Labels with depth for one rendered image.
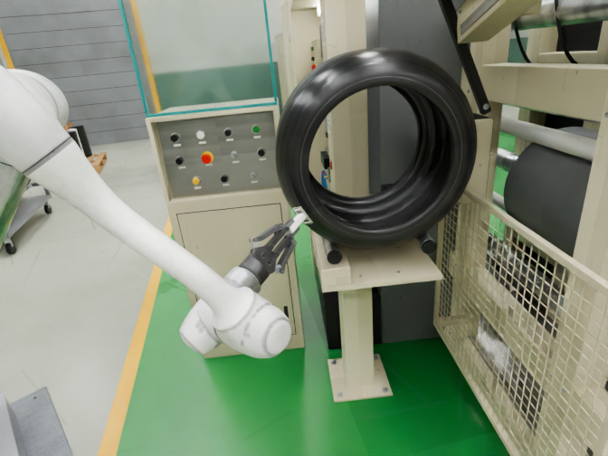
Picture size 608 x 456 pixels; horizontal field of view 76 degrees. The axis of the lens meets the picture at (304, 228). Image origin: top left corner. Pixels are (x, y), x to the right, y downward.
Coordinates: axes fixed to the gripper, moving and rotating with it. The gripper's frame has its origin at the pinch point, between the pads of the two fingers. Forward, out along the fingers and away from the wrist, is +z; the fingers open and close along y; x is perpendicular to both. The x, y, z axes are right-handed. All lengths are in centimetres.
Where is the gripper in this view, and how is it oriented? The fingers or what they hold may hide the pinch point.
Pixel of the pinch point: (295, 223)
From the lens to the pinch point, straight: 107.9
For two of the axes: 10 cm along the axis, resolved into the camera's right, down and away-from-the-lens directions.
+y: 5.7, 7.4, 3.5
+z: 5.6, -6.7, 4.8
